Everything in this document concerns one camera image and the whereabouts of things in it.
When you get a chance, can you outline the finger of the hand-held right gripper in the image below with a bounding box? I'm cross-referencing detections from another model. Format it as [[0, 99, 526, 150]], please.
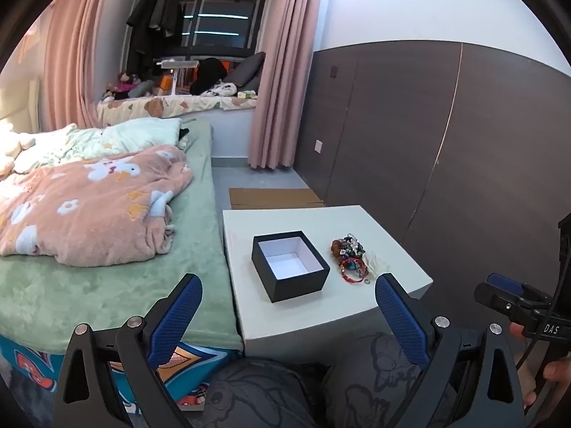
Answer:
[[486, 273, 553, 305], [474, 282, 550, 322]]

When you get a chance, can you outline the white side table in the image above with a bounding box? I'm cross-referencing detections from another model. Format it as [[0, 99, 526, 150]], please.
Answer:
[[222, 205, 434, 360]]

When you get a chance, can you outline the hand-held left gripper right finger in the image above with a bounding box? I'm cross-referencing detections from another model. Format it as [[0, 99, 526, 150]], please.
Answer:
[[375, 273, 525, 428]]

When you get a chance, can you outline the hanging grey shirt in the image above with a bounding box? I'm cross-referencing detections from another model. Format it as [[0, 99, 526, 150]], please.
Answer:
[[149, 0, 185, 39]]

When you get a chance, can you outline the floral window seat cushion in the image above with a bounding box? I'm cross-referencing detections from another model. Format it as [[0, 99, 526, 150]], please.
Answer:
[[97, 91, 258, 128]]

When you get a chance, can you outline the pink curtain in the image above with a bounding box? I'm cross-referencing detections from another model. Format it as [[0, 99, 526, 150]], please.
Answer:
[[247, 0, 326, 170], [42, 0, 114, 132]]

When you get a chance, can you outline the grey pillow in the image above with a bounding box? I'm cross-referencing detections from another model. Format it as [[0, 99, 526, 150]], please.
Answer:
[[223, 52, 267, 91]]

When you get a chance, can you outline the pink floral blanket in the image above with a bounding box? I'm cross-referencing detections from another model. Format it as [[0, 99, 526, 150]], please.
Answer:
[[0, 145, 194, 268]]

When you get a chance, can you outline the pile of stuffed toys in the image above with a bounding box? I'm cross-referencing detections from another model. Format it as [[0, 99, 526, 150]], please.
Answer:
[[102, 71, 158, 101]]

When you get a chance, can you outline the flat brown cardboard sheet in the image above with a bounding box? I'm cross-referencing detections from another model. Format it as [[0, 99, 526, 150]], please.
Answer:
[[229, 187, 326, 210]]

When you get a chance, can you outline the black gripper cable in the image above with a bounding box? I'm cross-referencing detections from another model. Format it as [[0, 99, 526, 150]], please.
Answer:
[[515, 220, 566, 411]]

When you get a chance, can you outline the dark framed window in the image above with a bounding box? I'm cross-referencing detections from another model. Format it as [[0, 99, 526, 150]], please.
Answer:
[[181, 0, 268, 50]]

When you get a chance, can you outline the person's leg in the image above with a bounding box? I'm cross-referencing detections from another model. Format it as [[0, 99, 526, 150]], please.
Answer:
[[204, 357, 324, 428], [322, 332, 451, 428]]

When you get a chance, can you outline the green bed sheet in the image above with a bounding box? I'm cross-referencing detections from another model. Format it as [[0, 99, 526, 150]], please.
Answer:
[[0, 119, 244, 353]]

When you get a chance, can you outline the black bag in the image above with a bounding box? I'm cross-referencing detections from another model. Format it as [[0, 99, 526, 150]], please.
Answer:
[[192, 58, 230, 96]]

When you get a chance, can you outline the silver chain jewelry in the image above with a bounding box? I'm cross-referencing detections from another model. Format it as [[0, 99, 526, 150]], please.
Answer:
[[341, 234, 367, 256]]

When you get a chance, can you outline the cartoon print bed cover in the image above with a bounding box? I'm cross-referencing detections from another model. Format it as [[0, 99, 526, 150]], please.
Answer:
[[0, 334, 242, 428]]

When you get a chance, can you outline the small white folding desk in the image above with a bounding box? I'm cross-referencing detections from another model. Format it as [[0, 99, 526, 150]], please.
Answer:
[[154, 57, 199, 96]]

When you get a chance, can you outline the red bead bracelet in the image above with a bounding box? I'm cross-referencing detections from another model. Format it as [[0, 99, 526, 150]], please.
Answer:
[[338, 256, 367, 284]]

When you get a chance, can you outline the person's right leg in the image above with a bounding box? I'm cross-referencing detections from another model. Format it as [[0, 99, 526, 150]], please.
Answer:
[[322, 332, 451, 428]]

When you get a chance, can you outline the person's left leg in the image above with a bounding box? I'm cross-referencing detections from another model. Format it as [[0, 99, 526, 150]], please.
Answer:
[[204, 357, 324, 428]]

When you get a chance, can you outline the person's right hand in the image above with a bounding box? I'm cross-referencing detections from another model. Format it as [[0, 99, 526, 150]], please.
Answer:
[[509, 322, 571, 411]]

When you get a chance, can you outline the cream plush toy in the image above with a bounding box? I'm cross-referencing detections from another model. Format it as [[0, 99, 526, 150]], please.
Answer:
[[0, 129, 36, 179]]

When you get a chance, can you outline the black square gift box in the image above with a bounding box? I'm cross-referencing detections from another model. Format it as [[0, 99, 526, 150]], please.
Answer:
[[251, 230, 331, 304]]

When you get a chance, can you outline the hanging black coat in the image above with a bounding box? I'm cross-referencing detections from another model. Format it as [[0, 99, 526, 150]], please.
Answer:
[[126, 0, 158, 70]]

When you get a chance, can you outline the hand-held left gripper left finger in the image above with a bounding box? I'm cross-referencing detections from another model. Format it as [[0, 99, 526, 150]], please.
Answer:
[[52, 273, 203, 428]]

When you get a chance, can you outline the white fabric hair tie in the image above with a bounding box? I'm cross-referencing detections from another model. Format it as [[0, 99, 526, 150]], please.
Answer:
[[362, 251, 391, 276]]

